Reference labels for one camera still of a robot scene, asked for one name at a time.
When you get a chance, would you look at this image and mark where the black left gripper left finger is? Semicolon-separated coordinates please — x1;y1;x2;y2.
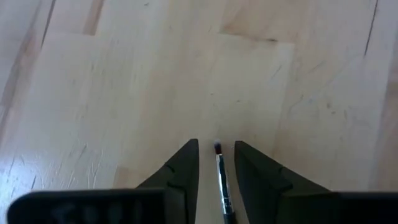
6;138;200;224

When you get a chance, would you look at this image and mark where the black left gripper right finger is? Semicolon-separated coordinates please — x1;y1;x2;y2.
233;140;398;224

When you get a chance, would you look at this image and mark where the black thin makeup brush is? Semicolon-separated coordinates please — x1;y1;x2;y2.
213;140;237;224

